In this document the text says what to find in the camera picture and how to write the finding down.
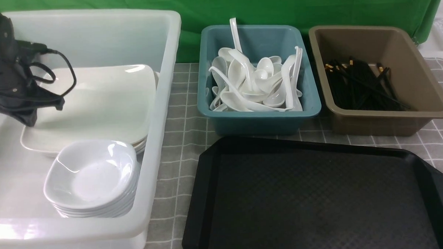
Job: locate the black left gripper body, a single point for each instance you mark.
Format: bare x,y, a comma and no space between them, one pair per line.
21,96

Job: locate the large white square plate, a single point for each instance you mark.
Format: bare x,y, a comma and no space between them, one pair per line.
114,103

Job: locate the stack of white square plates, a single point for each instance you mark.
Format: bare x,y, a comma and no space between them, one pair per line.
140,145

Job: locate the stack of small white dishes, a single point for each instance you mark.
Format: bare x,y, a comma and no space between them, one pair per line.
93,178

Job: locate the large white plastic tub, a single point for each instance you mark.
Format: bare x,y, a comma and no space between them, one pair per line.
89,38

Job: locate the teal plastic bin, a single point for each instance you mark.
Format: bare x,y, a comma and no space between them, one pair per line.
257,41

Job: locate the pile of white soup spoons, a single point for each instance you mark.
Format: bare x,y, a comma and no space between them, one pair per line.
271,85

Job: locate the black plastic serving tray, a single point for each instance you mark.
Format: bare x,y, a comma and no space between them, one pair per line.
256,193

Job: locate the black chopsticks pile in bin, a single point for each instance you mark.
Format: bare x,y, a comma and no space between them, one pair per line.
355,86

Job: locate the brown plastic bin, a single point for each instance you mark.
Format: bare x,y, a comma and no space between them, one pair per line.
410,77

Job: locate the green backdrop cloth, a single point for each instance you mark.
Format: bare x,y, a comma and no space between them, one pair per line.
413,16

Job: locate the grey checked tablecloth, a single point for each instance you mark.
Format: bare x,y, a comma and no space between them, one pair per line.
187,134

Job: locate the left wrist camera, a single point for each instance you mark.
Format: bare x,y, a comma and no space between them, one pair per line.
10,48

